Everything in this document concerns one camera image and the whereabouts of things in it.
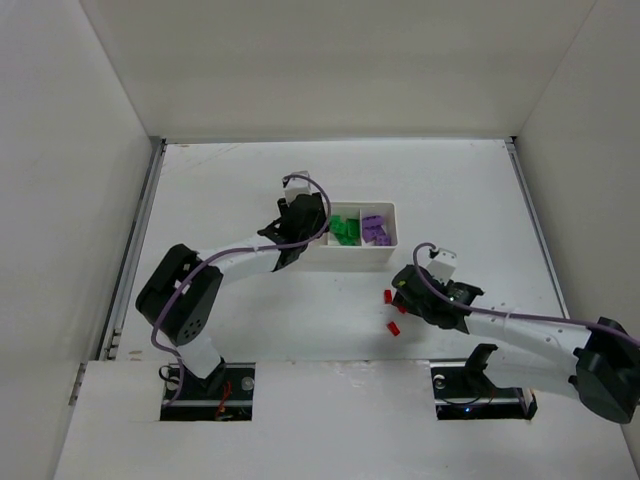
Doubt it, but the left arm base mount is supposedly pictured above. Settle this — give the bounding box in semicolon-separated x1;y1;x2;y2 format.
158;363;256;422

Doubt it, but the small purple curved lego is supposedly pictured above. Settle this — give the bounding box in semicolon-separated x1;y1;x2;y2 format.
375;233;393;247

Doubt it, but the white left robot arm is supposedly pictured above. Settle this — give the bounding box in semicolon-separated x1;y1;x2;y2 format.
135;192;327;384

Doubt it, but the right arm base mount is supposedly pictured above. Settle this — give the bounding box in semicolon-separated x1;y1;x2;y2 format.
430;344;538;421

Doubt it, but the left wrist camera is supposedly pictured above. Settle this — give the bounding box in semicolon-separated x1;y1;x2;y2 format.
282;171;311;204

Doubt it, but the large purple arch lego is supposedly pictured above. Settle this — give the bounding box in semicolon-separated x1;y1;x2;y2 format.
361;215;386;243

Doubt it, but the green two-stud lego brick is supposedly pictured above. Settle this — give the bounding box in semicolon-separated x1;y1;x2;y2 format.
331;223;351;242

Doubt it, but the white divided plastic container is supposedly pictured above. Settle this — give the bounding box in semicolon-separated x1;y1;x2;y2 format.
301;201;398;272

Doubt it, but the green square lego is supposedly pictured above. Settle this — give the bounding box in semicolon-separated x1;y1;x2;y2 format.
346;218;360;239
329;215;346;235

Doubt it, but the long green lego plate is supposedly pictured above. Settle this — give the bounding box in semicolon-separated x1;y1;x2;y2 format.
336;235;361;246

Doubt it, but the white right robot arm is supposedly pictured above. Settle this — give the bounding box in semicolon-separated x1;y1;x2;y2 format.
391;264;639;424

